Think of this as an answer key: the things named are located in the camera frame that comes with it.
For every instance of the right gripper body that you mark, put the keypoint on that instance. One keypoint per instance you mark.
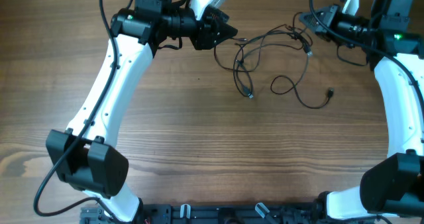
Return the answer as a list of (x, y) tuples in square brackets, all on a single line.
[(328, 23)]

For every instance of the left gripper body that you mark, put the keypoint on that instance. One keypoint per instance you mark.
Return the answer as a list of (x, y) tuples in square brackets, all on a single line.
[(204, 34)]

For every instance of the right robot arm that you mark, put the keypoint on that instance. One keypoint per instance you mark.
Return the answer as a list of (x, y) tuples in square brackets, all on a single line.
[(393, 187)]

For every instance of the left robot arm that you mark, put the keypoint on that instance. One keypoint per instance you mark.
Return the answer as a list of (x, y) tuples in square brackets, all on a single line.
[(85, 155)]

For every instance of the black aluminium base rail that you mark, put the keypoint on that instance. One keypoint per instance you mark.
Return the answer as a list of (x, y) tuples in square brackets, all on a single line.
[(215, 214)]

